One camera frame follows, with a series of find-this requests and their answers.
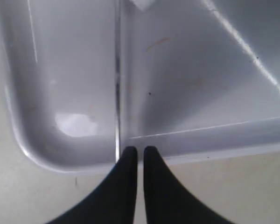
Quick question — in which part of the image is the white rectangular plastic tray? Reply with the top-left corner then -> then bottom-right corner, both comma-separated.
0,0 -> 280,173

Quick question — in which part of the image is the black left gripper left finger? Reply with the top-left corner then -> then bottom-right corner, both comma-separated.
49,147 -> 138,224

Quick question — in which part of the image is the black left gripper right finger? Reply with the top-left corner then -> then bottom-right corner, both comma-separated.
143,146 -> 232,224

